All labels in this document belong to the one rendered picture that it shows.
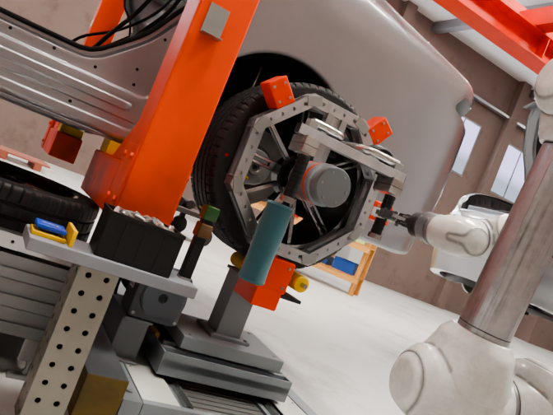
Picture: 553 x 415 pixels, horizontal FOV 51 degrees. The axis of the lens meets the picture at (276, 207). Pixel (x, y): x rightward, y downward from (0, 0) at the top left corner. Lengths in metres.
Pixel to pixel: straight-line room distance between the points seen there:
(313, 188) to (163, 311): 0.62
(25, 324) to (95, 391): 0.28
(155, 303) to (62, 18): 10.25
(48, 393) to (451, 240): 1.08
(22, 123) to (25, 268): 10.07
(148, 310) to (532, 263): 1.20
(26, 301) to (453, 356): 1.16
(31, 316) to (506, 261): 1.26
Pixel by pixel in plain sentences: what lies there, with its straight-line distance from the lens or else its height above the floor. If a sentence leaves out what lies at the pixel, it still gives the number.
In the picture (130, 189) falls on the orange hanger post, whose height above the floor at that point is 0.62.
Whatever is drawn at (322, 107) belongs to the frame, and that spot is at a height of 1.09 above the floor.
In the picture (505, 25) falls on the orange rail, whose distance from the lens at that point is 6.06.
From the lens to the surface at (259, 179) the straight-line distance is 2.42.
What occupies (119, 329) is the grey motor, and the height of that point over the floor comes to 0.17.
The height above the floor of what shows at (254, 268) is 0.52.
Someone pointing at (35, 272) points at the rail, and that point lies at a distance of 1.77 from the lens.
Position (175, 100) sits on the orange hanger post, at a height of 0.89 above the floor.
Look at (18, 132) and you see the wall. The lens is 11.79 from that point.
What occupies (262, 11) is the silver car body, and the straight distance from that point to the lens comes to 2.37.
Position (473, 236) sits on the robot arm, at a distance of 1.57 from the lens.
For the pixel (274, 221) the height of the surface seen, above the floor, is 0.68.
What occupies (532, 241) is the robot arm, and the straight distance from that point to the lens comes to 1.15.
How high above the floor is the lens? 0.70
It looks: 1 degrees up
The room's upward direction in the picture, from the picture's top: 22 degrees clockwise
